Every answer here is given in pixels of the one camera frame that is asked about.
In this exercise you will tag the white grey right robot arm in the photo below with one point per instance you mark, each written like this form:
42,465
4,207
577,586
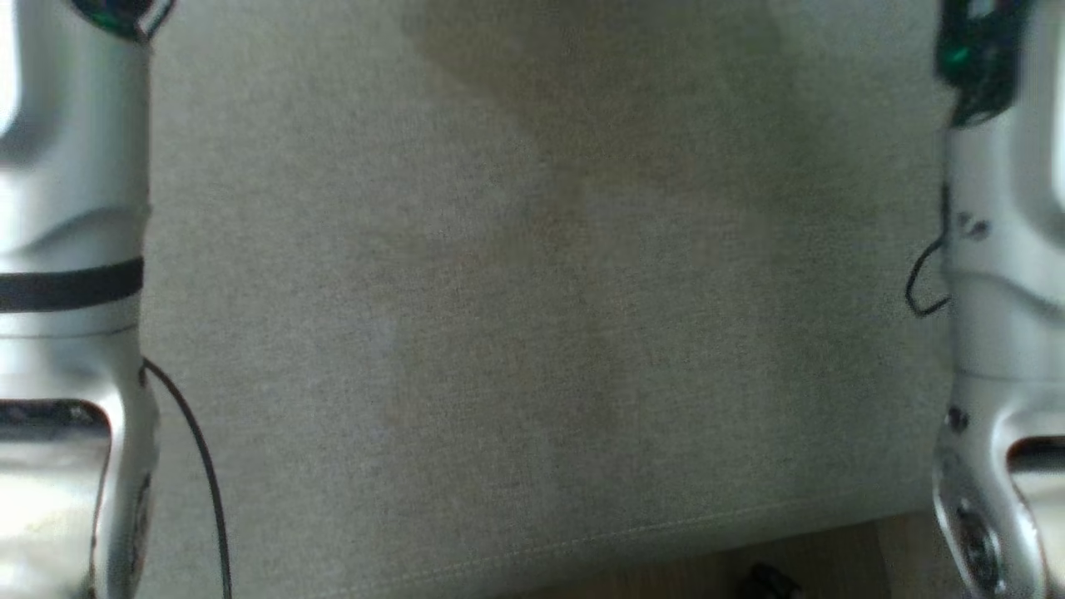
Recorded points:
1007,291

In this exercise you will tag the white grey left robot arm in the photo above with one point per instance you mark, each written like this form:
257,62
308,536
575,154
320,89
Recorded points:
66,208

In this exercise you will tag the grey fabric sofa seat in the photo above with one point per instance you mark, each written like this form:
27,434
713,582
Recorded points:
532,333

